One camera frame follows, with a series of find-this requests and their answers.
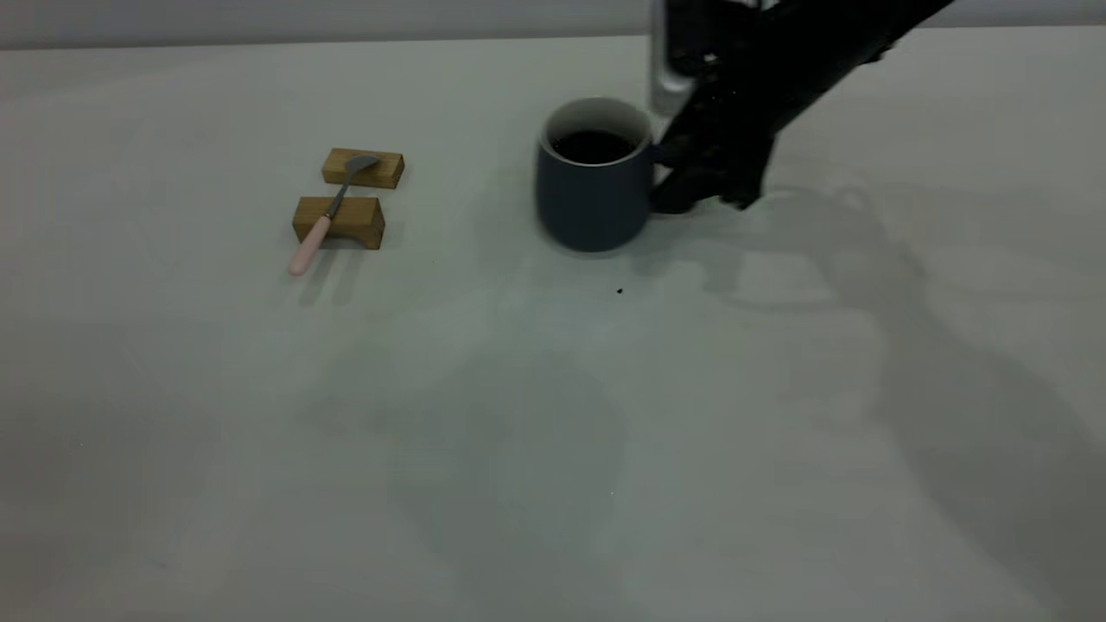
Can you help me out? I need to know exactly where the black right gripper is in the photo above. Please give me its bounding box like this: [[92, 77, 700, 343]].
[[649, 17, 806, 214]]

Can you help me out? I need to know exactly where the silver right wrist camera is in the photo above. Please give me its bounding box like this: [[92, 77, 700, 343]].
[[649, 0, 695, 118]]

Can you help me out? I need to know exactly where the pink handled metal spoon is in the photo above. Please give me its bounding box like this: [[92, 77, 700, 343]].
[[288, 155, 382, 277]]

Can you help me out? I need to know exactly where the arched wooden block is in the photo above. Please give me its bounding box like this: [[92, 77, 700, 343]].
[[292, 196, 385, 251]]

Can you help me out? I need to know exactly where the flat rectangular wooden block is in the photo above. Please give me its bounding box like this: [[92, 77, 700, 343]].
[[321, 148, 405, 190]]

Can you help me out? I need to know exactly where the dark grey ceramic mug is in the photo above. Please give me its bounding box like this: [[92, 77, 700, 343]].
[[535, 97, 677, 253]]

